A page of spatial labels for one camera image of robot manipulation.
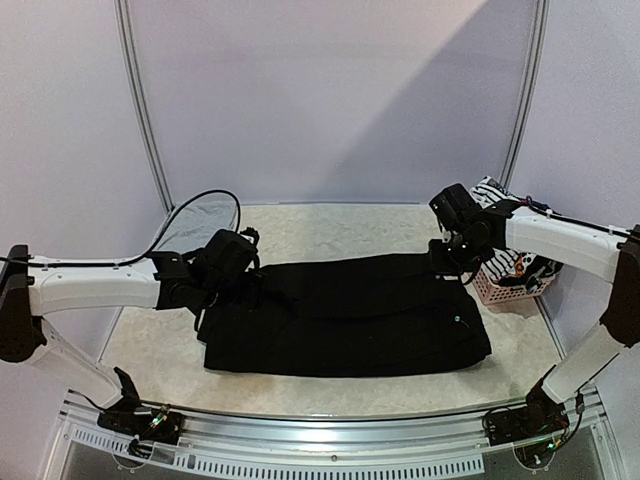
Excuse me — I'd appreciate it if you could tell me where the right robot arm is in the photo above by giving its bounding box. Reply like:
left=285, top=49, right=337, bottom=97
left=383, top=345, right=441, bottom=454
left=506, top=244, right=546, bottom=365
left=429, top=198, right=639, bottom=436

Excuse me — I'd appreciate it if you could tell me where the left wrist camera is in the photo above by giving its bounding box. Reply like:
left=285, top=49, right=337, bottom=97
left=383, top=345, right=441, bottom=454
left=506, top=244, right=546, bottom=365
left=191, top=227, right=260, bottom=285

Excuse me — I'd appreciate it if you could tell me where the grey tank top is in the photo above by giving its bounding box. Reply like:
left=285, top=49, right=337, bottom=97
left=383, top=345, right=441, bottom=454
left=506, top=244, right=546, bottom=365
left=153, top=200, right=238, bottom=254

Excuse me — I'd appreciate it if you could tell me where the right aluminium corner post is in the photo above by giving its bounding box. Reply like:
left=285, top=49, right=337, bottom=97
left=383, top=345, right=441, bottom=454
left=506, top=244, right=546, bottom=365
left=499, top=0, right=550, bottom=187

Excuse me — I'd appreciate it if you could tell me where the colourful patterned garment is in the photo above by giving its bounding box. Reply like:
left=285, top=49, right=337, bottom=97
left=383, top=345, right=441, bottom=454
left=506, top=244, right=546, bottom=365
left=514, top=253, right=564, bottom=293

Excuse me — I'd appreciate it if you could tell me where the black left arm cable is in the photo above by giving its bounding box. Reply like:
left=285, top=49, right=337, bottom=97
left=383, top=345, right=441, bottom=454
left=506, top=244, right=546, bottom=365
left=0, top=188, right=244, bottom=269

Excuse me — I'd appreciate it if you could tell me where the black shirt with buttons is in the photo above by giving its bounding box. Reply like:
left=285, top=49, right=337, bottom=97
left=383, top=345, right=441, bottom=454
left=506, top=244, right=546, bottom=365
left=197, top=253, right=492, bottom=378

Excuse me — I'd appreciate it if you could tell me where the left aluminium corner post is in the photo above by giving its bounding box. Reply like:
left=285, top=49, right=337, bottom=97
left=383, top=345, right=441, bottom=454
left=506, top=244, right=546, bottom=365
left=114, top=0, right=175, bottom=213

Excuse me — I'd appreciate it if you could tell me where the pink perforated laundry basket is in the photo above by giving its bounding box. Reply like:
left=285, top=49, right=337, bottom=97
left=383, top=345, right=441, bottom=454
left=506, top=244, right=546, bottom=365
left=472, top=267, right=555, bottom=306

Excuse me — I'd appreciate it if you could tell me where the white striped garment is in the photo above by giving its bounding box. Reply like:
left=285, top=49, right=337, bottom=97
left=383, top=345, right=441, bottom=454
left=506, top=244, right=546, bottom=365
left=470, top=176, right=521, bottom=208

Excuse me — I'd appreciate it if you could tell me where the aluminium corner post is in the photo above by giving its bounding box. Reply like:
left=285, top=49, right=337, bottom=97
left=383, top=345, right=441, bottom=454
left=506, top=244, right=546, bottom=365
left=499, top=0, right=550, bottom=187
left=114, top=0, right=175, bottom=213

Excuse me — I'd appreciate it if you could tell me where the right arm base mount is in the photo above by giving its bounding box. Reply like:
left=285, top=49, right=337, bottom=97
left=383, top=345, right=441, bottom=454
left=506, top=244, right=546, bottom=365
left=482, top=404, right=582, bottom=450

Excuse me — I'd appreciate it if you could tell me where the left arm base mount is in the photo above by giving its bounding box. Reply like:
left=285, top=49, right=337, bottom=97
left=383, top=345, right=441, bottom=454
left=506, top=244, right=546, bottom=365
left=97, top=406, right=185, bottom=445

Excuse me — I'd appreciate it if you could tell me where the aluminium front rail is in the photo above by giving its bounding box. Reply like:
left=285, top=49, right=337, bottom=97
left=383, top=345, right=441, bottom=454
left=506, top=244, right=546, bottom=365
left=43, top=388, right=624, bottom=479

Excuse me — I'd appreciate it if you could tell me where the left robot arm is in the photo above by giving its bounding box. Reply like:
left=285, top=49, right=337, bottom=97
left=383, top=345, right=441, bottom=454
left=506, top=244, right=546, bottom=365
left=1, top=241, right=259, bottom=434

